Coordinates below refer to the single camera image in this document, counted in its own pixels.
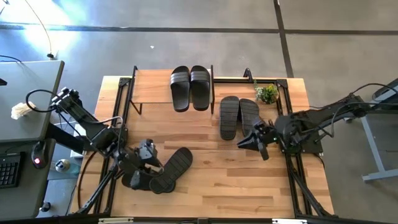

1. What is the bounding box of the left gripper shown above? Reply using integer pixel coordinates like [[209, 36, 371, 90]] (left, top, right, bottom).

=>
[[123, 149, 165, 190]]

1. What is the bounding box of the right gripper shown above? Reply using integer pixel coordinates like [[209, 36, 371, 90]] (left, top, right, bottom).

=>
[[237, 127, 280, 162]]

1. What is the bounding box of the wooden shelf with black legs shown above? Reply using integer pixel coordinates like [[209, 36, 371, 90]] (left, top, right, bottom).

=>
[[129, 64, 215, 115]]

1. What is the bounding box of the small potted green plant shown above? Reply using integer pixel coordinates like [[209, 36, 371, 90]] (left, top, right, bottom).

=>
[[253, 80, 280, 105]]

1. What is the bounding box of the black computer mouse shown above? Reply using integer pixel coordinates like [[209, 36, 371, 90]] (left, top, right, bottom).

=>
[[30, 140, 49, 170]]

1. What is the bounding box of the grey metal side table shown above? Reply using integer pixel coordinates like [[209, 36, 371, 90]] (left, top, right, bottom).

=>
[[343, 77, 398, 183]]

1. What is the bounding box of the dark grey desk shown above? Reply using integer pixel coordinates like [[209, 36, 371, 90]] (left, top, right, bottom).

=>
[[0, 138, 57, 220]]

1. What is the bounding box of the black keyboard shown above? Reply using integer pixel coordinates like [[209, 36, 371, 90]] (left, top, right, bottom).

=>
[[0, 152, 22, 189]]

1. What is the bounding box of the crumpled white tissue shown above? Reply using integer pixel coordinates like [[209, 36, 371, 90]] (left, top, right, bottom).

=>
[[11, 101, 35, 121]]

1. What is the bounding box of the dark laptop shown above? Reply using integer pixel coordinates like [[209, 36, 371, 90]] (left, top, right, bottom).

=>
[[372, 77, 398, 103]]

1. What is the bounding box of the light grey desk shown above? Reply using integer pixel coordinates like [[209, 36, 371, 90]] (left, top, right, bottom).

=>
[[0, 60, 65, 142]]

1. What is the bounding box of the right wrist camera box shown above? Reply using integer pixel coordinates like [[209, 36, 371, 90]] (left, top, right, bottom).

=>
[[252, 118, 269, 132]]

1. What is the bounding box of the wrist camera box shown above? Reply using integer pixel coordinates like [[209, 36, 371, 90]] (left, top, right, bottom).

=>
[[252, 118, 269, 132], [138, 139, 156, 160]]

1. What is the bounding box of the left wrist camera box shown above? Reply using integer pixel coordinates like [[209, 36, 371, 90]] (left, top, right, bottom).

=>
[[138, 139, 156, 160]]

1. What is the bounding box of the silver metal bracket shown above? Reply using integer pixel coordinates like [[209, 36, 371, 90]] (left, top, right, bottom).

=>
[[272, 218, 308, 224], [98, 217, 134, 224]]

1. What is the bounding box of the black power cable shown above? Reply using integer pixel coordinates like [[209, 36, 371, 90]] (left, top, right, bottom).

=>
[[76, 151, 98, 210]]

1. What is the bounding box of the black aluminium table frame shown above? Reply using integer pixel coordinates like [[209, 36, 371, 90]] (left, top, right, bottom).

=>
[[67, 67, 338, 224]]

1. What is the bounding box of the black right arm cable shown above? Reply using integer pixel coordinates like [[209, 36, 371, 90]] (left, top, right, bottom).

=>
[[329, 82, 398, 138]]

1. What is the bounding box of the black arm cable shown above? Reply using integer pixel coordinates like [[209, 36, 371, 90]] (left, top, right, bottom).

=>
[[25, 89, 63, 113], [329, 82, 398, 138]]

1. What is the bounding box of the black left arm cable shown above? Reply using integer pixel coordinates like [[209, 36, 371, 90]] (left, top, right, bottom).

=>
[[25, 89, 63, 113]]

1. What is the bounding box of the thin floor cable with plug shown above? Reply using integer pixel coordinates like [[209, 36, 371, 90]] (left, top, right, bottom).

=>
[[23, 0, 55, 60]]

